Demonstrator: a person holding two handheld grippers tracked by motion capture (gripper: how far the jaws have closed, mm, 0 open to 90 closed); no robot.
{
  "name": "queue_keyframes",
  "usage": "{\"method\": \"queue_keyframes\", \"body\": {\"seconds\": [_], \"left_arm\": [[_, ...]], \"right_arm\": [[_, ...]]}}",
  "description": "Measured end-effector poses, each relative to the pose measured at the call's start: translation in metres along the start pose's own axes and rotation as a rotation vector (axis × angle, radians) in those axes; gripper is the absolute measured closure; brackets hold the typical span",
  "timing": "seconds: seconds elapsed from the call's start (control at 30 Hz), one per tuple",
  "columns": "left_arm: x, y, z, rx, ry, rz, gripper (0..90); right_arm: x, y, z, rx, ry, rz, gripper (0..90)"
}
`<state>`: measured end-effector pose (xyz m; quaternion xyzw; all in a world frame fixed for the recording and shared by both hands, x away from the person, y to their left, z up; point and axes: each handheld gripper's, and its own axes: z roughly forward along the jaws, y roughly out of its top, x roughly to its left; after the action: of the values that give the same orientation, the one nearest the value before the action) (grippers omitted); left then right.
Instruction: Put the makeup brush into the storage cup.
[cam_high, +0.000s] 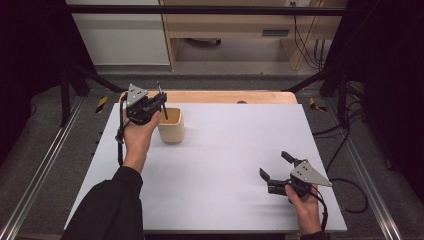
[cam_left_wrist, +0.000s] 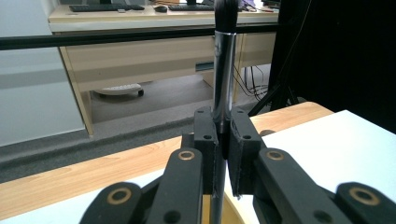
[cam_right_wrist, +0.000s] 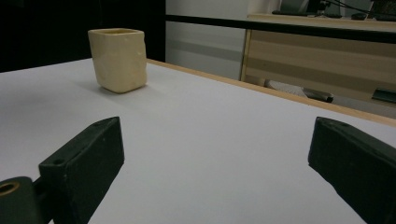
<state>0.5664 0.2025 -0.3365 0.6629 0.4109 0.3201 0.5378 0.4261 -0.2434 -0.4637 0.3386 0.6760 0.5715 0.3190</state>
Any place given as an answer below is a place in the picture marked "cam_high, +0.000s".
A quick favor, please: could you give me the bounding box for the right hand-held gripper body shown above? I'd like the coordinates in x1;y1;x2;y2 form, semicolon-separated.
267;159;333;198

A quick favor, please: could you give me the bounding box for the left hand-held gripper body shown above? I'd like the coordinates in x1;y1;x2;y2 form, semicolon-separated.
124;83;164;126

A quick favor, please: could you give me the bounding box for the black pen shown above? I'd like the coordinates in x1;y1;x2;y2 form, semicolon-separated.
156;81;169;121

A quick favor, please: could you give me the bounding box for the cream square pen holder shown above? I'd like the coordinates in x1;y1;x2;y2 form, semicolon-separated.
157;107;185;145

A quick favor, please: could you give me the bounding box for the person's right hand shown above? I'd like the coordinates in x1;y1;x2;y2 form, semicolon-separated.
284;183;323;235

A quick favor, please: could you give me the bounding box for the person's left hand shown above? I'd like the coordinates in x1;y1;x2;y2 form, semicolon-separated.
121;108;162;174

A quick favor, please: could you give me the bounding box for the yellow black striped tape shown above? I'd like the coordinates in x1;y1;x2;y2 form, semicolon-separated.
308;97;328;113
95;96;110;114

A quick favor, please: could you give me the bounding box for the white cabinet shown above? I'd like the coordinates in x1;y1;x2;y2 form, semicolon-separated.
64;0;171;67

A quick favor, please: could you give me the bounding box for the black metal stand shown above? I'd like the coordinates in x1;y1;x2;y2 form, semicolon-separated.
59;62;125;128
283;64;350;129

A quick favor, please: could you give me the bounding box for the light wooden desk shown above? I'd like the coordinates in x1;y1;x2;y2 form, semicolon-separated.
159;0;348;72

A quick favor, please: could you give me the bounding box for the black curtain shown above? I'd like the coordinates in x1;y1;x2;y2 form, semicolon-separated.
0;0;98;166
323;0;424;204

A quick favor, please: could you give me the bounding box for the white power strip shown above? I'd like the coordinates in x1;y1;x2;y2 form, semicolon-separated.
284;0;311;8

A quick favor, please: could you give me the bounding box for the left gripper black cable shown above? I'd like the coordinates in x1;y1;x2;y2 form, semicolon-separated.
114;94;130;168

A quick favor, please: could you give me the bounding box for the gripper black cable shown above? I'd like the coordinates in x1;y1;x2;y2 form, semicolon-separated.
114;94;130;168
308;185;330;233

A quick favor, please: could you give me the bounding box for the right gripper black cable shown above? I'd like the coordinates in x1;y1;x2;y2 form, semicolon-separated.
308;185;330;233

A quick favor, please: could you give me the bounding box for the black floor cable loop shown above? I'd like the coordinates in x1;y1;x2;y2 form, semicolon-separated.
328;178;370;215

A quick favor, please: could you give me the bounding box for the aluminium floor rail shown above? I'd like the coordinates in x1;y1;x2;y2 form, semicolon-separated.
0;96;85;240
323;99;405;240

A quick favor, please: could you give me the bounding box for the black horizontal frame bar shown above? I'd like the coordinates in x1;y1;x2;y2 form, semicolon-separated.
66;4;348;17

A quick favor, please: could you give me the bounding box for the black power cable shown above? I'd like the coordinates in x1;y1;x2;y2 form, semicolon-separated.
292;14;316;69
299;14;326;71

